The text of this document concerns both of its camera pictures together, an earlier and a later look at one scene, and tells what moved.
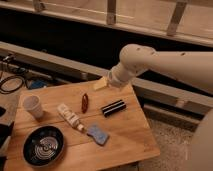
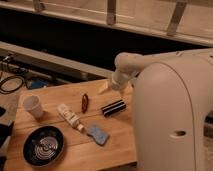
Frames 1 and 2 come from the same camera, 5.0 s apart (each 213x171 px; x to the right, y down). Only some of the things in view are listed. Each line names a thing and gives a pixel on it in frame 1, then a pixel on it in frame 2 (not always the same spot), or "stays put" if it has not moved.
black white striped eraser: [113, 108] stays put
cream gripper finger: [100, 84] -> [105, 86]
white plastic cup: [32, 103] stays put
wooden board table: [79, 127] stays put
